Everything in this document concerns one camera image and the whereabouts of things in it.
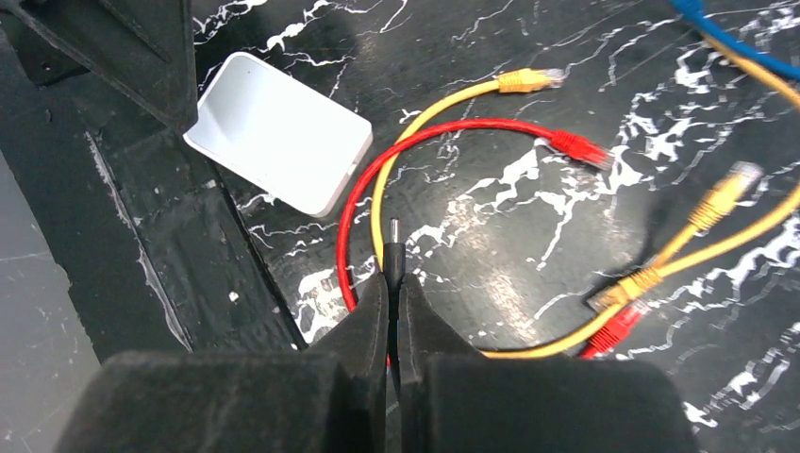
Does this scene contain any short yellow ethernet cable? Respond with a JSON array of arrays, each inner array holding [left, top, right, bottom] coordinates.
[[586, 160, 765, 314]]

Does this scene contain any black power adapter cable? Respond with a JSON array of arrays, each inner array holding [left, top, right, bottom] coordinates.
[[381, 217, 408, 401]]

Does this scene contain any white network switch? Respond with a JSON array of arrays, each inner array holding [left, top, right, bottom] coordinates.
[[183, 52, 373, 217]]

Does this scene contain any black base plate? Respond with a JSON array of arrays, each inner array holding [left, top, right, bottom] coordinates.
[[1, 40, 307, 360]]

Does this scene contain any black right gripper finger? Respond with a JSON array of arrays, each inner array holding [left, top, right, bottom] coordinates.
[[399, 275, 698, 452], [56, 274, 388, 452]]

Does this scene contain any blue ethernet cable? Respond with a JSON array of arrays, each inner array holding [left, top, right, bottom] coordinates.
[[668, 0, 800, 82]]

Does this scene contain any red ethernet cable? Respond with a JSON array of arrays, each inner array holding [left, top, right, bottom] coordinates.
[[335, 118, 651, 361]]

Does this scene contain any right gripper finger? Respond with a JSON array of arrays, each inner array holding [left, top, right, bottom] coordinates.
[[1, 0, 198, 132]]

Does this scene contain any long yellow ethernet cable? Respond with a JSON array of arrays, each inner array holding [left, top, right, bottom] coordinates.
[[370, 34, 800, 361]]

